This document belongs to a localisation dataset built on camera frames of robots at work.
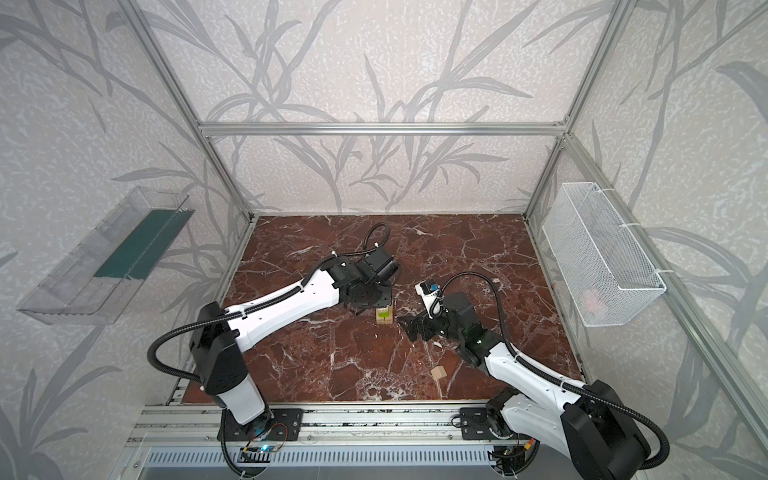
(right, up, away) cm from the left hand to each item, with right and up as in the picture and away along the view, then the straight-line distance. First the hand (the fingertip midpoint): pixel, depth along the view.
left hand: (390, 293), depth 81 cm
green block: (-2, -8, +10) cm, 13 cm away
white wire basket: (+46, +8, -19) cm, 50 cm away
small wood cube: (+13, -22, +2) cm, 26 cm away
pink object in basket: (+51, -1, -7) cm, 51 cm away
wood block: (-3, -10, +9) cm, 14 cm away
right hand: (+6, -3, +2) cm, 7 cm away
